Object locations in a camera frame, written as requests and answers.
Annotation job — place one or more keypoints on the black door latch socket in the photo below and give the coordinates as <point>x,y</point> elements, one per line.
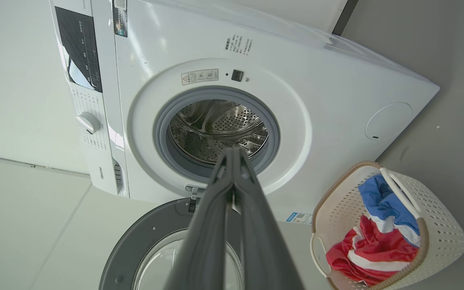
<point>237,75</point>

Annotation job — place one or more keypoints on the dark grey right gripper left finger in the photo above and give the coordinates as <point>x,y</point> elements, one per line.
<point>204,249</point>

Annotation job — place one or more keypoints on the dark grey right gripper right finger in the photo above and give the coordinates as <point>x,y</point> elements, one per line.
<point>264,249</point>

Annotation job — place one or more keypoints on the blue white label sticker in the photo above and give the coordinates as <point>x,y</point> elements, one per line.
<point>298,218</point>

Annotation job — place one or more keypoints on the washer door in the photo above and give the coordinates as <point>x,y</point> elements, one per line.
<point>129,249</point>

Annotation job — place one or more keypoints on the red and white garment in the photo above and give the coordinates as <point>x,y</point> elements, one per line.
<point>373,245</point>

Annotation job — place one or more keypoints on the dark energy label sticker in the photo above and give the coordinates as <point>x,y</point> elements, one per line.
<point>120,20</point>

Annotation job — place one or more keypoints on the cream perforated laundry basket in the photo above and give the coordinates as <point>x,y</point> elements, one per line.
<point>441,225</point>

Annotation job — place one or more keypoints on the steel perforated washer drum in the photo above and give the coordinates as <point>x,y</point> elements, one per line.
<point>224,121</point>

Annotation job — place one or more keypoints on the white front-load washing machine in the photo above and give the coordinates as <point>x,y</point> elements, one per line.
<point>316,84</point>

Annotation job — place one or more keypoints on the metal door hinge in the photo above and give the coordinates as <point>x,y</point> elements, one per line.
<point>193,195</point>

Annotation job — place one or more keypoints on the white red warning label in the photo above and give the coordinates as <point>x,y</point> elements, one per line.
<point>199,77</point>

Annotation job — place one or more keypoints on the blue and white garment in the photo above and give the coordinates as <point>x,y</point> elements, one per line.
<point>385,205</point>

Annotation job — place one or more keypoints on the white detergent drawer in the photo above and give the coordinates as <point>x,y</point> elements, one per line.
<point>105,181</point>

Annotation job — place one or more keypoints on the round white filter cover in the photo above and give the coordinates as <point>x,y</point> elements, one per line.
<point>388,121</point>

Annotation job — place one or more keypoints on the black washer display panel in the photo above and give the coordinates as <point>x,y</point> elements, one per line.
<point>79,48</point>

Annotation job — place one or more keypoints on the white round program knob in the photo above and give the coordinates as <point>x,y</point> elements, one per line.
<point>89,122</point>

